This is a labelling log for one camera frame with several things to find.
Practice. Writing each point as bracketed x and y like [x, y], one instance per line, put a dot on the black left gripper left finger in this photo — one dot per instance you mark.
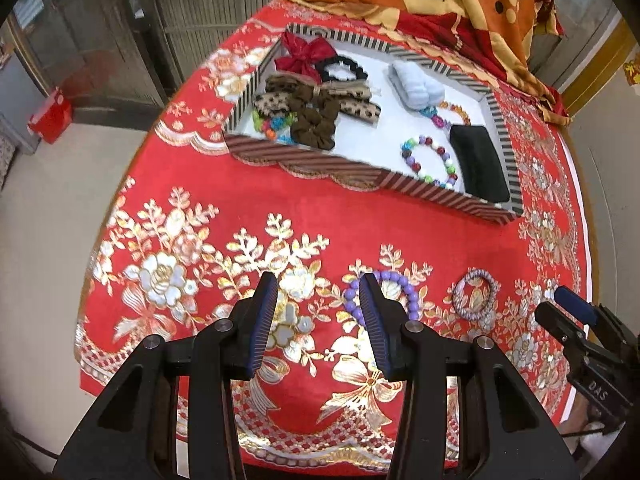
[130, 430]

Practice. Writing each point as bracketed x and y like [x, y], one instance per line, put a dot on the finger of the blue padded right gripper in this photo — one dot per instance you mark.
[578, 307]

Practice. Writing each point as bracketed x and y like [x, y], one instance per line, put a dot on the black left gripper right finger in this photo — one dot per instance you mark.
[467, 412]

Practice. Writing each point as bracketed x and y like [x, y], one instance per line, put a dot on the white fluffy hair clip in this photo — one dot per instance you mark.
[415, 88]

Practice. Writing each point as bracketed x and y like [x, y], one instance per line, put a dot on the black scrunchie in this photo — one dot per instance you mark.
[340, 68]

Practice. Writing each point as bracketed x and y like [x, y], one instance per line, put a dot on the red satin bow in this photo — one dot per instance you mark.
[302, 56]

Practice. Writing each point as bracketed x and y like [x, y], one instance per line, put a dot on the striped white jewelry tray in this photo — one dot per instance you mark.
[363, 157]

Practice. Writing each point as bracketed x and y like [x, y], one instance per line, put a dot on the black velvet cushion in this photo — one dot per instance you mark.
[479, 162]

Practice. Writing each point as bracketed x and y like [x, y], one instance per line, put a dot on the red floral tablecloth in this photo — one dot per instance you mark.
[192, 228]

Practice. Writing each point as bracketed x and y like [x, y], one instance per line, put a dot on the orange yellow red blanket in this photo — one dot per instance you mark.
[490, 39]

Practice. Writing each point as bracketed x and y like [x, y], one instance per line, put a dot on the red box on floor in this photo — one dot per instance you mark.
[53, 117]

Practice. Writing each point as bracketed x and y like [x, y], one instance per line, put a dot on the metal glass door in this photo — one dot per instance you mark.
[118, 54]

